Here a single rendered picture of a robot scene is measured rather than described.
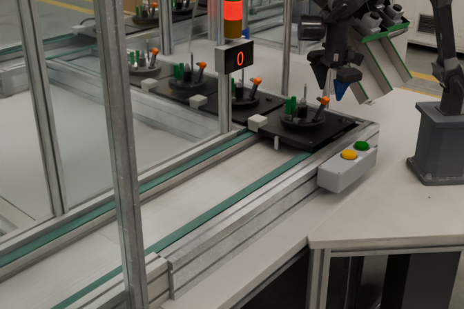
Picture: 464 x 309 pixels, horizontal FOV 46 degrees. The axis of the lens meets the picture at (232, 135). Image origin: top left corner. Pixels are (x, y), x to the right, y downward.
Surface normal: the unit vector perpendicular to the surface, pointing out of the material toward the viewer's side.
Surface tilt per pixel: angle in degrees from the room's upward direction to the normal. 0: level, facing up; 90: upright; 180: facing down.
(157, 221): 0
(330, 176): 90
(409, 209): 0
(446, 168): 90
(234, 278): 0
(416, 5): 90
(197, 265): 90
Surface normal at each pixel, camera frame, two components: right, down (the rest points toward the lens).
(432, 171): -0.65, 0.33
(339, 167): 0.00, -0.90
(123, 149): 0.75, 0.29
